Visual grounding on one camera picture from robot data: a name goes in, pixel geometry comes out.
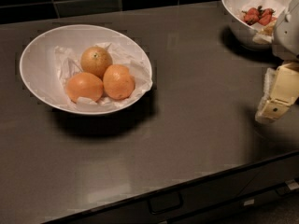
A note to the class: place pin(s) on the strawberries pile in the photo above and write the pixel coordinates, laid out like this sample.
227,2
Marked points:
259,15

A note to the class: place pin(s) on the large white bowl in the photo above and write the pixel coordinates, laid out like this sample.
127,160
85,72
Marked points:
37,67

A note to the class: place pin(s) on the dark drawer front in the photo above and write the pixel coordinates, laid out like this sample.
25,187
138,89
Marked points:
203,199

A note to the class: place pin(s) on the white paper under strawberries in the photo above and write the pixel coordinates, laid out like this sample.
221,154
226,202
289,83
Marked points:
262,35

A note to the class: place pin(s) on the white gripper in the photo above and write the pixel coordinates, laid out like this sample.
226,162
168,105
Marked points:
288,34

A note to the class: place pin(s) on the orange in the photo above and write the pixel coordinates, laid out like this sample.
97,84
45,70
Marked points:
118,82
95,60
85,85

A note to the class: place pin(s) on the white bowl with strawberries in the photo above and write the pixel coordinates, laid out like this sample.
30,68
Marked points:
240,30

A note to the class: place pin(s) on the white paper liner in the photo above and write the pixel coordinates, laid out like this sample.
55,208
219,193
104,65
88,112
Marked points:
130,55

